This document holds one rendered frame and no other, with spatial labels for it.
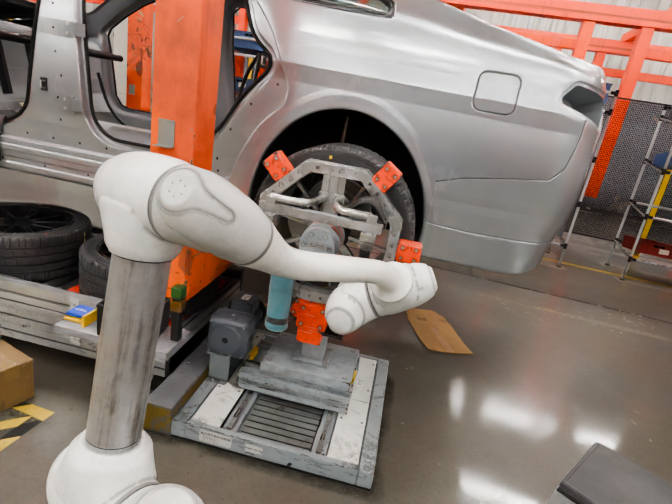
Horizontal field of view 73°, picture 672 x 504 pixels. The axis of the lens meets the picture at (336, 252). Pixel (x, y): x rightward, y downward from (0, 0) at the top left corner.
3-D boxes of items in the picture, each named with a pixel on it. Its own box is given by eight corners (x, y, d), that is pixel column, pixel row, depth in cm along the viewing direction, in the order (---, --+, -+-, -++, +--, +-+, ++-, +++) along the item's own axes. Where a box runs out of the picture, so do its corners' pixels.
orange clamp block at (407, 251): (395, 255, 175) (418, 259, 174) (394, 261, 168) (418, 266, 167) (399, 237, 173) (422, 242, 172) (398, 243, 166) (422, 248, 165)
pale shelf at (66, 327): (191, 338, 169) (191, 330, 168) (167, 361, 153) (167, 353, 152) (86, 312, 174) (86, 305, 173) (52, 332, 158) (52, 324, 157)
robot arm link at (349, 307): (340, 321, 127) (384, 307, 123) (329, 347, 112) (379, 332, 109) (325, 287, 125) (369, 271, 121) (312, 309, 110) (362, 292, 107)
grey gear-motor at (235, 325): (270, 347, 236) (278, 286, 225) (239, 393, 196) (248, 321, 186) (237, 339, 238) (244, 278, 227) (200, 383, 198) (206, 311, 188)
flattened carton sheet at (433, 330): (441, 315, 332) (442, 310, 331) (472, 355, 280) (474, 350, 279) (402, 311, 327) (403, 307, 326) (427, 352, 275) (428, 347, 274)
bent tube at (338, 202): (380, 213, 164) (386, 185, 161) (375, 225, 146) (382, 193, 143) (333, 204, 167) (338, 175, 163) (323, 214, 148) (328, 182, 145)
